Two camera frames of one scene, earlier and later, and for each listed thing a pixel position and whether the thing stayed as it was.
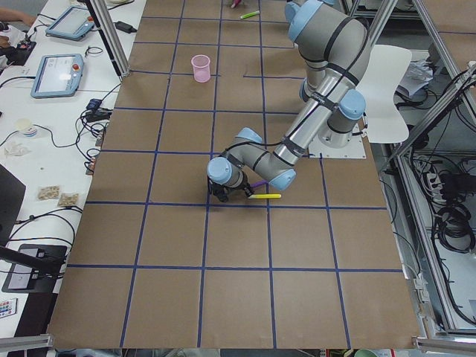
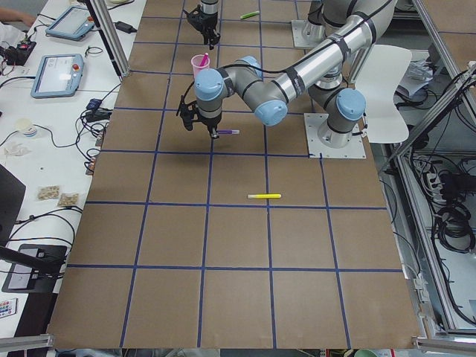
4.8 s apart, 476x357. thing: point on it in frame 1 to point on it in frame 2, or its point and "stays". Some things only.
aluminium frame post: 120,56 stays
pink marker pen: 235,3 to 204,59
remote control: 8,306 stays
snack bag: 47,192 stays
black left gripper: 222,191 to 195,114
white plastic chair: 387,65 stays
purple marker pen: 259,183 to 234,132
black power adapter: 125,27 stays
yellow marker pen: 265,195 stays
